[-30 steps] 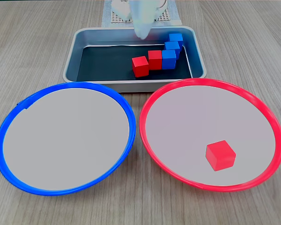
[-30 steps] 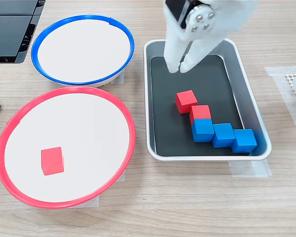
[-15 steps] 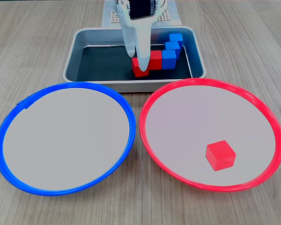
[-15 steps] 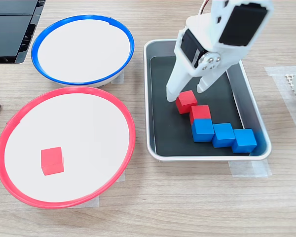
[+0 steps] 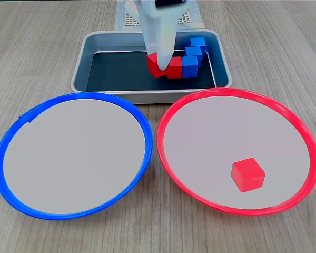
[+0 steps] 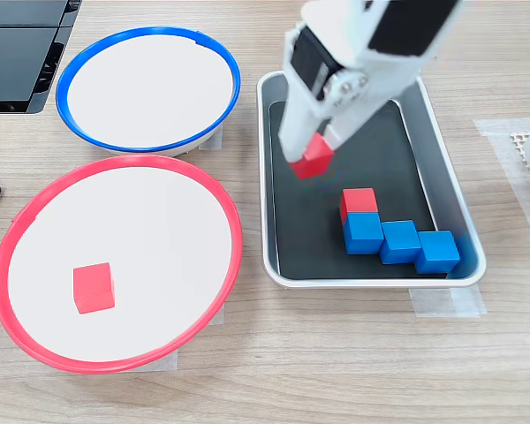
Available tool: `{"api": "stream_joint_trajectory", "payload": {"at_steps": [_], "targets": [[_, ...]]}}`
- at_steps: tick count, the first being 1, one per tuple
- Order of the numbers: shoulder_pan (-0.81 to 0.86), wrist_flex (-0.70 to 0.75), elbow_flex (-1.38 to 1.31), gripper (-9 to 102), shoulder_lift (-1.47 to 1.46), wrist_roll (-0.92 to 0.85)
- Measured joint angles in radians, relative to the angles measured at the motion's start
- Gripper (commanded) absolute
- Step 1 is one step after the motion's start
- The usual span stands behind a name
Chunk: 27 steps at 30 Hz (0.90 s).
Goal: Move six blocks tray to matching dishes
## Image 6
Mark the black tray liner mat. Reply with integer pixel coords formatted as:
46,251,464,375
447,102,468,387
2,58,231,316
268,97,450,281

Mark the silver metal tray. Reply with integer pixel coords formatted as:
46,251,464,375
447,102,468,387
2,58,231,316
255,66,488,291

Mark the red wooden block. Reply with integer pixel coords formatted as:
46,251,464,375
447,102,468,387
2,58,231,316
338,187,379,224
290,132,336,180
72,261,116,315

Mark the blue-rimmed white dish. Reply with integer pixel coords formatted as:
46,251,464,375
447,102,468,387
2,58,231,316
55,26,242,158

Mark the white mesh anti-slip mat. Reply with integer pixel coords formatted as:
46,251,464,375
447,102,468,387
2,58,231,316
510,130,530,200

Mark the black panel device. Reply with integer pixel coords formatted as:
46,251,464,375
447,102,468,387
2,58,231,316
0,0,83,115

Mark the blue wooden block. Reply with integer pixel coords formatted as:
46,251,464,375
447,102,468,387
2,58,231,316
343,212,385,255
379,219,423,265
413,230,462,275

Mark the red-rimmed white dish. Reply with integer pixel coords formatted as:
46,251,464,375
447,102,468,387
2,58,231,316
0,154,244,375

